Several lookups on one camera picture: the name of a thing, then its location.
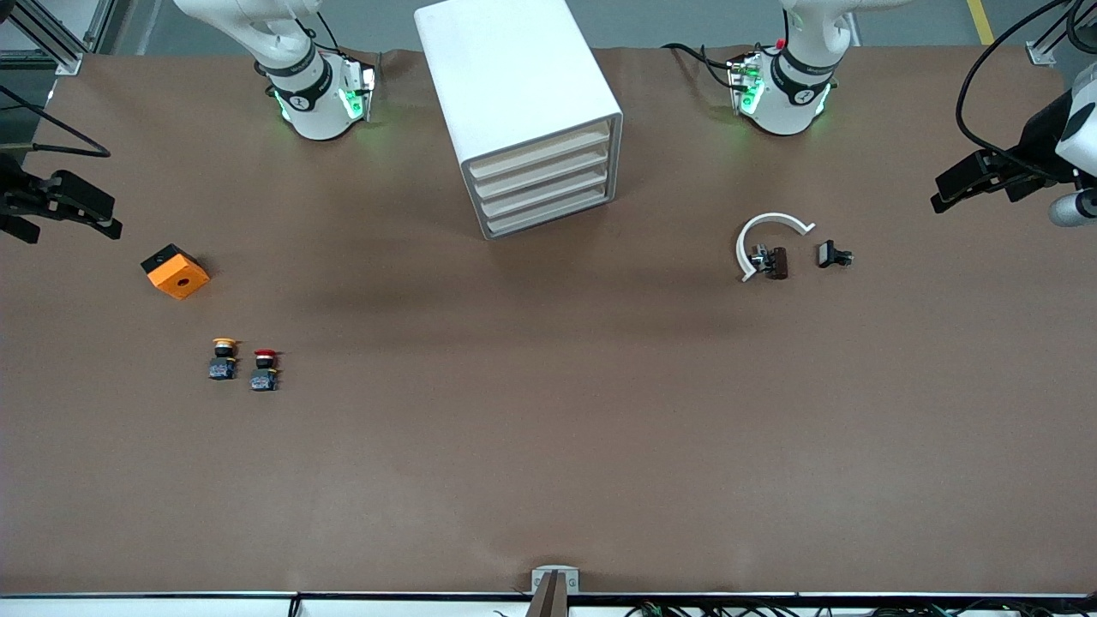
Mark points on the white lowest cabinet drawer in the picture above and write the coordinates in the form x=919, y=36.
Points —
x=540, y=212

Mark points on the brown table cover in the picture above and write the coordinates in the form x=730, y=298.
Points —
x=548, y=428

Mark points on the yellow push button switch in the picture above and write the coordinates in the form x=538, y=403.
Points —
x=223, y=367

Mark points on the white curved plastic arc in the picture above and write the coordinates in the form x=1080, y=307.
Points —
x=742, y=242

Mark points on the black small clip component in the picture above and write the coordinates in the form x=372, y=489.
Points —
x=828, y=254

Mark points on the dark brown small component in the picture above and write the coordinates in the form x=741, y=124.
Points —
x=777, y=262

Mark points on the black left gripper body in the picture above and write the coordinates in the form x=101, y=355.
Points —
x=1034, y=147

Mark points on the red push button switch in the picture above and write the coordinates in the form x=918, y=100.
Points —
x=264, y=379

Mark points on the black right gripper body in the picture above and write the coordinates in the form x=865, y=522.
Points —
x=12, y=190

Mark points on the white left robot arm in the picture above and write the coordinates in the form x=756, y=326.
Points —
x=788, y=103

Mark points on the orange box with hole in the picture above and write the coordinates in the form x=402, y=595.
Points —
x=180, y=278

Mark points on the white table edge rail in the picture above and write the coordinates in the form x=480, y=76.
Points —
x=171, y=607

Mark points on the aluminium frame profile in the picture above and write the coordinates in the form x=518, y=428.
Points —
x=1041, y=53
x=67, y=60

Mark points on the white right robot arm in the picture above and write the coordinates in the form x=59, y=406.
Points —
x=317, y=111

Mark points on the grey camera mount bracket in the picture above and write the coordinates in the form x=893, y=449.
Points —
x=554, y=591

